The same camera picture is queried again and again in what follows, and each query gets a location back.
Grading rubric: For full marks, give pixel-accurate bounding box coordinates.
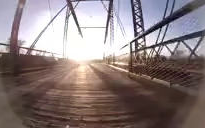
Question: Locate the steel bridge truss frame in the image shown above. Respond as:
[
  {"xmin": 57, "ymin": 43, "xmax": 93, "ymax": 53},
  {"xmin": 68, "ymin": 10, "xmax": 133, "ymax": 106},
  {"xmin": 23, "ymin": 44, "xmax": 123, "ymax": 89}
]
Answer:
[{"xmin": 9, "ymin": 0, "xmax": 178, "ymax": 66}]

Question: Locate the wooden plank bridge deck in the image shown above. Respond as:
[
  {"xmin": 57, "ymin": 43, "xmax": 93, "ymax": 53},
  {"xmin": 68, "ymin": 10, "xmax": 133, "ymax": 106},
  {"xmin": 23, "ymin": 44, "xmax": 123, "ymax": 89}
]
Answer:
[{"xmin": 0, "ymin": 61, "xmax": 204, "ymax": 128}]

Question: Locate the bare tree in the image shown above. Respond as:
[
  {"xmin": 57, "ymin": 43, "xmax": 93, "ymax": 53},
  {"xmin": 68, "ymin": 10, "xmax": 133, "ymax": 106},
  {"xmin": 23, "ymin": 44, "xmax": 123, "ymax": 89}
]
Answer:
[{"xmin": 5, "ymin": 37, "xmax": 27, "ymax": 54}]

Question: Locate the dark metal side railing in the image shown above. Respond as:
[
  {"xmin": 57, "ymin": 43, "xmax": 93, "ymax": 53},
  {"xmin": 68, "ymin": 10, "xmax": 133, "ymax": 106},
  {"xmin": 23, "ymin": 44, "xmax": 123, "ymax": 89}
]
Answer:
[{"xmin": 0, "ymin": 40, "xmax": 69, "ymax": 76}]

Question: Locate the metal mesh railing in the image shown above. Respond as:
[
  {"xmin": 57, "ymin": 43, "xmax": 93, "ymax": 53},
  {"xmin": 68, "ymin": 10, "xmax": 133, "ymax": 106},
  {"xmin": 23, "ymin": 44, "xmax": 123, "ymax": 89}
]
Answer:
[{"xmin": 104, "ymin": 0, "xmax": 205, "ymax": 93}]

